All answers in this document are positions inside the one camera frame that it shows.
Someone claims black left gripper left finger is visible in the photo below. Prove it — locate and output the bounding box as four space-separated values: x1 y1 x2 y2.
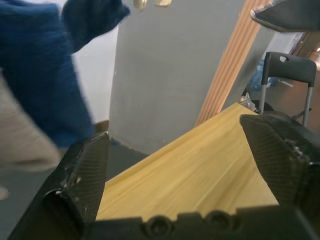
9 131 111 240

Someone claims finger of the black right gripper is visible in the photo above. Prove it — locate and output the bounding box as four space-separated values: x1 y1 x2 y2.
249 0 320 33

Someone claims blue sock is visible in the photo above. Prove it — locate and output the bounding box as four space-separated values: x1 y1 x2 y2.
0 0 132 149

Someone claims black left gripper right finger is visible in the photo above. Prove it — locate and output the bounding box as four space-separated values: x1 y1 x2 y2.
239 112 320 207

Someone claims black chair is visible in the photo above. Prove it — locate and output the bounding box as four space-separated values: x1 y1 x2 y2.
258 51 318 127

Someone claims blue plastic bag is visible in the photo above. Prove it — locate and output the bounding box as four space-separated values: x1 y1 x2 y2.
246 59 266 94

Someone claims ribbed wooden post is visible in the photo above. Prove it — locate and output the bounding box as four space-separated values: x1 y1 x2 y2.
194 0 264 129

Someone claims crumpled clear plastic sheet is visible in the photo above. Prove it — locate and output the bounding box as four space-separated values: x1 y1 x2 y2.
239 91 259 112

